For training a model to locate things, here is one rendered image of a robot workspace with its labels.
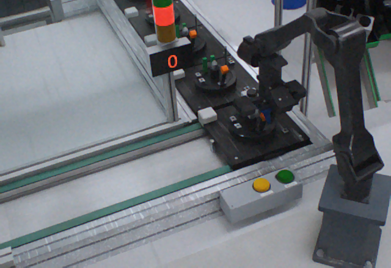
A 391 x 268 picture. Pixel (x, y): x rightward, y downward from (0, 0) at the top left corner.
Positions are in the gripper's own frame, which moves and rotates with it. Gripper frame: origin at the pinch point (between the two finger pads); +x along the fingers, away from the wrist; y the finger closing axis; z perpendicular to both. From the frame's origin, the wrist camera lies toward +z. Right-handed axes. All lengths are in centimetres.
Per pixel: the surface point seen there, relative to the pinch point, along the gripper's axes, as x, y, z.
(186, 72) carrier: 11.3, -6.3, -45.2
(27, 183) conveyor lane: 14, -65, -19
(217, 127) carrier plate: 11.6, -9.2, -14.0
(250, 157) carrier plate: 11.8, -6.4, 1.4
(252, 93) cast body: -0.8, -0.2, -9.2
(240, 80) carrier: 11.4, 7.4, -32.5
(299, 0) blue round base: 18, 60, -82
